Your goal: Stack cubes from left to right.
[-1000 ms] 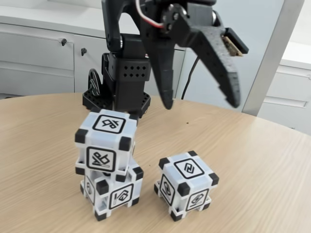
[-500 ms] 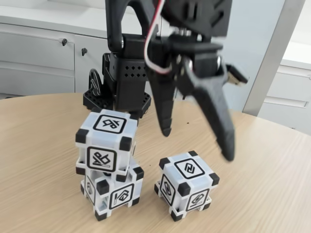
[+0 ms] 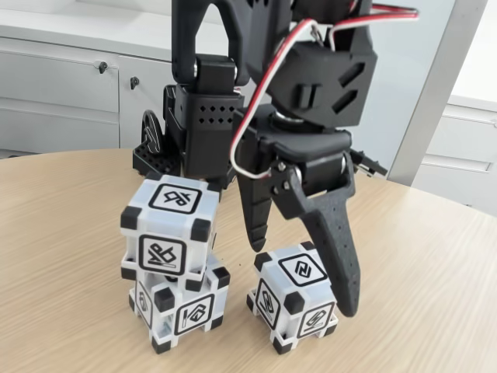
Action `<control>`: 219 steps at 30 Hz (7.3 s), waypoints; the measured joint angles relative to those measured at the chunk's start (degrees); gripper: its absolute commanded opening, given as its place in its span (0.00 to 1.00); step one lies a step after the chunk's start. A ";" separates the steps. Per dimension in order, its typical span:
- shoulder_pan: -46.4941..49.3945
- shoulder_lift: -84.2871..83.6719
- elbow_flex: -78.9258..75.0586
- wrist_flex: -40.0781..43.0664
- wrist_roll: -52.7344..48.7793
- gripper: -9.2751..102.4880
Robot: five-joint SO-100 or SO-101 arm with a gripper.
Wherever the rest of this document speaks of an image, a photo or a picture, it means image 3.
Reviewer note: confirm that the black round disc white lines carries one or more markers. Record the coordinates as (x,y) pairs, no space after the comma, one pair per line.
(149,132)

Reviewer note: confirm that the black cabinet key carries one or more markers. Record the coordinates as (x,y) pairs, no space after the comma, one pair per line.
(134,82)
(103,67)

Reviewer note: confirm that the grey metal pillar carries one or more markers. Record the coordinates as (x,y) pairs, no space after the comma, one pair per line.
(431,97)

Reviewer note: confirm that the white cabinet with keys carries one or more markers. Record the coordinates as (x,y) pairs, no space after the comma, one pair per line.
(58,89)

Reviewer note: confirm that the white cube zigzag symbol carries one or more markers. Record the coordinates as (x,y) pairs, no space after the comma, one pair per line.
(299,272)

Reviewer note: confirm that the white cube stacked-squares symbol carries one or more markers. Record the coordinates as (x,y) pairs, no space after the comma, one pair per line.
(194,314)

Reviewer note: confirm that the white cube letter-like symbol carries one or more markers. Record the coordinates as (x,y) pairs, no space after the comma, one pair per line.
(171,198)

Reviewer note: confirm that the white drawer cabinet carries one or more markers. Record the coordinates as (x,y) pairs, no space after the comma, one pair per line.
(466,136)

